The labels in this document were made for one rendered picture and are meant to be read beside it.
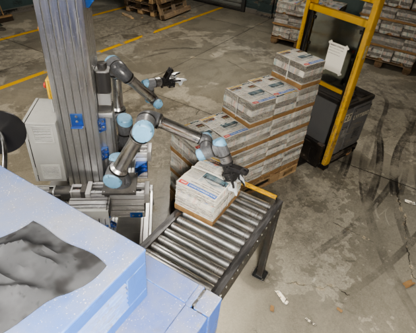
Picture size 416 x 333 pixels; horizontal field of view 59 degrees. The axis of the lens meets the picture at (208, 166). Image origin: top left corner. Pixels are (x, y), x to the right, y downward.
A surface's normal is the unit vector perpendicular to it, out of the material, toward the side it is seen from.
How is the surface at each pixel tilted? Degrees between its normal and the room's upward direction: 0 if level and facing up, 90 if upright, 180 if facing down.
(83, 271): 4
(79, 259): 7
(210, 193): 3
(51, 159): 90
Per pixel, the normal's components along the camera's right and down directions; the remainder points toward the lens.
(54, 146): 0.09, 0.61
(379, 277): 0.07, -0.80
